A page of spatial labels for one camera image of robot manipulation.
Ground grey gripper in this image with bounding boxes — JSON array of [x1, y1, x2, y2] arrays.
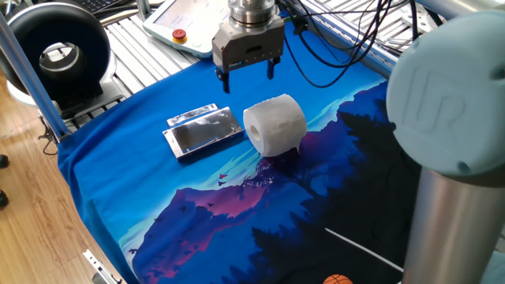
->
[[211, 16, 286, 95]]

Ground white toilet paper roll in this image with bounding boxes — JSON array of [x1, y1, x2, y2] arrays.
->
[[242, 93, 309, 158]]

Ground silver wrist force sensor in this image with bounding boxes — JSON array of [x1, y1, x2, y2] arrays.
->
[[227, 0, 276, 29]]

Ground shiny metal tray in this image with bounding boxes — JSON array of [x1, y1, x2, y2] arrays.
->
[[162, 103, 245, 161]]

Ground white teach pendant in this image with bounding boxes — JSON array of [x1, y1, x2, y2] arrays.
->
[[142, 0, 234, 59]]

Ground blue mountain landscape cloth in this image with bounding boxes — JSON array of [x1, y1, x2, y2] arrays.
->
[[57, 21, 423, 284]]

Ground black keyboard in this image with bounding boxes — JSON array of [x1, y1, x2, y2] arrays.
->
[[73, 0, 119, 13]]

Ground small orange basketball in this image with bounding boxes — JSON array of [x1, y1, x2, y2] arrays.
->
[[322, 274, 354, 284]]

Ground black gripper cable green plug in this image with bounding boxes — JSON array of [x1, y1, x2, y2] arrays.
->
[[275, 0, 419, 90]]

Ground black cable bundle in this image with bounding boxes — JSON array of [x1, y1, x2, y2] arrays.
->
[[294, 0, 395, 68]]

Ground white cable tie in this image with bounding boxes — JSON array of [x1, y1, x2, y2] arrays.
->
[[324, 227, 406, 273]]

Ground aluminium frame post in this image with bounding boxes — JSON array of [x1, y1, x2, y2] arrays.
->
[[0, 11, 72, 140]]

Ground black round ring device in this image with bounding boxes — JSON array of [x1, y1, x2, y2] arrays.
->
[[0, 2, 125, 119]]

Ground metal bracket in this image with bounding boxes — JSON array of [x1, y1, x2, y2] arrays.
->
[[82, 248, 124, 284]]

